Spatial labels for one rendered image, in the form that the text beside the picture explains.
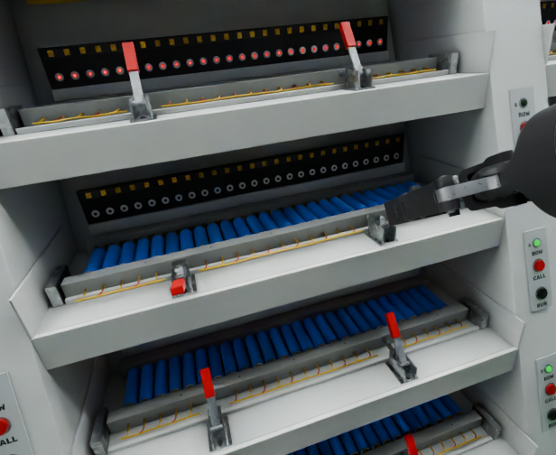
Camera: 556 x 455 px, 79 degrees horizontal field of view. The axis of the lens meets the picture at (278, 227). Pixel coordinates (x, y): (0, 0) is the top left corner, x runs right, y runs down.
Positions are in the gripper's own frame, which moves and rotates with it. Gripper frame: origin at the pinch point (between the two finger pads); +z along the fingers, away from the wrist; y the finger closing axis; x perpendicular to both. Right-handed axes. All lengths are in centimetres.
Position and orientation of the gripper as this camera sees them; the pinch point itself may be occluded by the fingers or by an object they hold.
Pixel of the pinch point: (412, 207)
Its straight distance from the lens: 41.1
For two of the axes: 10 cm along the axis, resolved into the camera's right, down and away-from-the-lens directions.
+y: 9.5, -2.1, 2.1
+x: -2.3, -9.7, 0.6
